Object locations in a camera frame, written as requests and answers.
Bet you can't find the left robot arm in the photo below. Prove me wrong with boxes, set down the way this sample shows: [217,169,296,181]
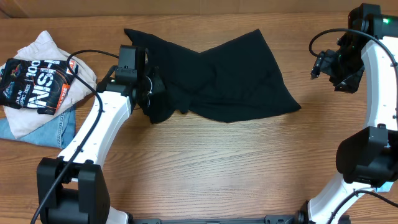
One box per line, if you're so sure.
[31,45,165,223]

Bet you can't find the beige folded garment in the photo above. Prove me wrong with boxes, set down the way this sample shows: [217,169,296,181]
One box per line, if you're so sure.
[1,30,96,138]

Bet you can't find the black printed folded t-shirt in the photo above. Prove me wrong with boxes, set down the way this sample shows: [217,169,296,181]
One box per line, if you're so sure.
[1,58,79,115]

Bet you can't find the light blue t-shirt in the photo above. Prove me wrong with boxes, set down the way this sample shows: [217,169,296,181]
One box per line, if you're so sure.
[374,182,393,192]

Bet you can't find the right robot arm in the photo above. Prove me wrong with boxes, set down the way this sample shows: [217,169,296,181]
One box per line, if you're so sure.
[294,3,397,223]

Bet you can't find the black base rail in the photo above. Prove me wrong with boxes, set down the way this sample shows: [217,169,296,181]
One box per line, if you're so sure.
[128,214,313,224]

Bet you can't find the blue folded jeans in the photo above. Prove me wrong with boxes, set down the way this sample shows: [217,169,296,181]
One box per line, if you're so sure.
[1,106,76,149]

